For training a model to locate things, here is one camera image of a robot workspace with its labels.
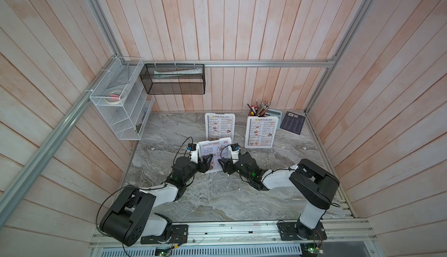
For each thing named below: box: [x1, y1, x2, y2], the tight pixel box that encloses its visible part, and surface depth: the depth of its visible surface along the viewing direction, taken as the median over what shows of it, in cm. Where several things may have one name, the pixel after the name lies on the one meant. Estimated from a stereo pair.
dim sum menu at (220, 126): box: [207, 114, 234, 141], surface depth 97 cm
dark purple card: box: [279, 111, 306, 135], surface depth 116 cm
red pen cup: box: [246, 98, 271, 117], surface depth 106 cm
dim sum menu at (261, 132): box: [247, 118, 277, 146], surface depth 97 cm
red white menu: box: [197, 137, 233, 173], surface depth 83 cm
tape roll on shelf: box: [105, 90, 126, 105], surface depth 76 cm
